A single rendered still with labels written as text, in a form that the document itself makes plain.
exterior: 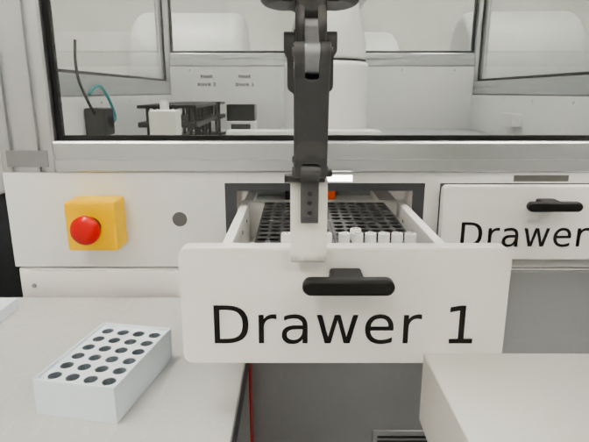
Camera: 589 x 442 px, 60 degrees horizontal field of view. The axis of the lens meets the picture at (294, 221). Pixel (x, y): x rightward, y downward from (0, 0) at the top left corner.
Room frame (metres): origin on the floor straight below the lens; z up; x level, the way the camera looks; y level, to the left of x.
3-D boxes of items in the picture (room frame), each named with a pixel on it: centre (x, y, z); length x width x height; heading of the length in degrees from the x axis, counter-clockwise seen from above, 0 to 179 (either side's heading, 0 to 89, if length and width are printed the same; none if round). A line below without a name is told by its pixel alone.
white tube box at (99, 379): (0.48, 0.19, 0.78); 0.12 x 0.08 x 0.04; 169
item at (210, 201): (1.21, -0.08, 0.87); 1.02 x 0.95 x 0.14; 90
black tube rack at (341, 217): (0.63, -0.04, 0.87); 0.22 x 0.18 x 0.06; 0
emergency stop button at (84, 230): (0.68, 0.29, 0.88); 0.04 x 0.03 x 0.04; 90
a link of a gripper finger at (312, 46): (0.37, -0.01, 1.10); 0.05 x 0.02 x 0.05; 0
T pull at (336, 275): (0.40, -0.04, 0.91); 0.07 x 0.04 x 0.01; 90
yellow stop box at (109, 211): (0.71, 0.29, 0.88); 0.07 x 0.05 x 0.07; 90
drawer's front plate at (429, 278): (0.43, -0.04, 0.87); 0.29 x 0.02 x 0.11; 90
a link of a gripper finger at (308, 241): (0.41, -0.01, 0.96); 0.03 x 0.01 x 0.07; 90
